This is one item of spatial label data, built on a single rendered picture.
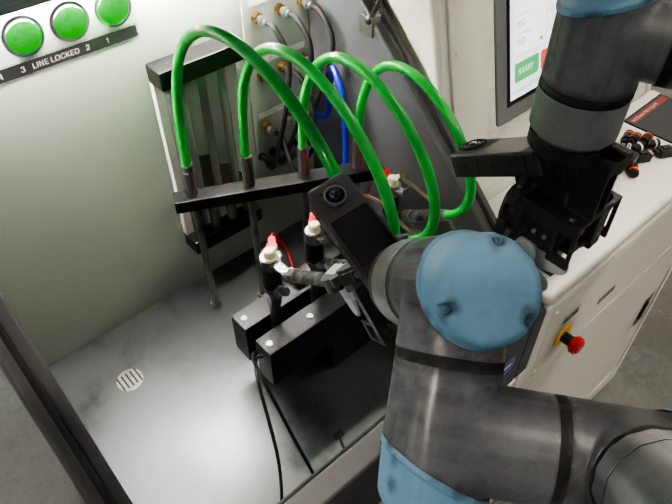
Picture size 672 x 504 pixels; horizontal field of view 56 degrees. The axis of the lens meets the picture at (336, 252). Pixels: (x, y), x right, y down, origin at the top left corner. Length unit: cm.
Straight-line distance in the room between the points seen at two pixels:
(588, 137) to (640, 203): 74
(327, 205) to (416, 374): 22
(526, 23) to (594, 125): 63
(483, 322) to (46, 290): 83
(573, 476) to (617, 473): 5
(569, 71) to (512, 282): 19
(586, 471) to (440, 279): 15
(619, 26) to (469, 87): 59
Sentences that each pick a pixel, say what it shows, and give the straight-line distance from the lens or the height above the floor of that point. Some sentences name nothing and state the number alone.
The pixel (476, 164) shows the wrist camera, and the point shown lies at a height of 136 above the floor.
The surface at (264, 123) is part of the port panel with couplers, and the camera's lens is 115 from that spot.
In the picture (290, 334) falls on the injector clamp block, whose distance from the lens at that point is 97.
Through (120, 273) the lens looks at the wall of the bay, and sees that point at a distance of 115.
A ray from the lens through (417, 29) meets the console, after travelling 101.
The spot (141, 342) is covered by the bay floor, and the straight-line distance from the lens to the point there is 119.
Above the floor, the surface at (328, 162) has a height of 135.
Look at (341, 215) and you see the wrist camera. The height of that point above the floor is 135.
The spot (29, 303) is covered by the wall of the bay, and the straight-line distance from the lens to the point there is 111.
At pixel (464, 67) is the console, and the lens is 106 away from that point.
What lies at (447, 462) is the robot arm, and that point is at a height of 137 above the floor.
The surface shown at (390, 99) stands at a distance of 80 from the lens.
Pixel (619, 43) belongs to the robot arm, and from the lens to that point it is 52.
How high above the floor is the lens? 174
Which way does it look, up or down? 45 degrees down
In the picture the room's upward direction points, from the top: straight up
